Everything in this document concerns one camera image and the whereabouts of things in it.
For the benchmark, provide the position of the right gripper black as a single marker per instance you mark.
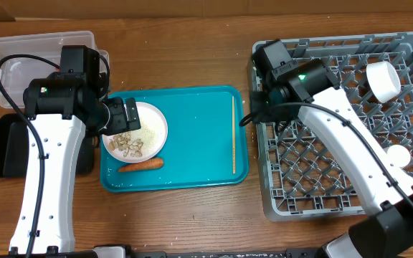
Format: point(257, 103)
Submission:
point(261, 104)

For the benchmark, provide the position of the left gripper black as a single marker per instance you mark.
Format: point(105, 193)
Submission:
point(120, 123)

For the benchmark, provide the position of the pink plate with food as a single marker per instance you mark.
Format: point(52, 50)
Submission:
point(142, 144)

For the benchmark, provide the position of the pale green bowl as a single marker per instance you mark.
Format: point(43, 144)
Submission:
point(399, 155)

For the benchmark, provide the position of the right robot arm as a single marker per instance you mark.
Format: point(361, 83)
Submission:
point(312, 93)

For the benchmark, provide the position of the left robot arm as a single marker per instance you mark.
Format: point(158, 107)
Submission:
point(60, 111)

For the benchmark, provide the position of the orange carrot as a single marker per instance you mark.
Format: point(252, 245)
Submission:
point(150, 164)

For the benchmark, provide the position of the teal plastic tray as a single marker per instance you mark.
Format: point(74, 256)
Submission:
point(198, 149)

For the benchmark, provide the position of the clear plastic bin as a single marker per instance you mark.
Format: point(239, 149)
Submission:
point(16, 74)

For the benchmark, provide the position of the black tray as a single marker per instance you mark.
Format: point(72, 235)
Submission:
point(14, 149)

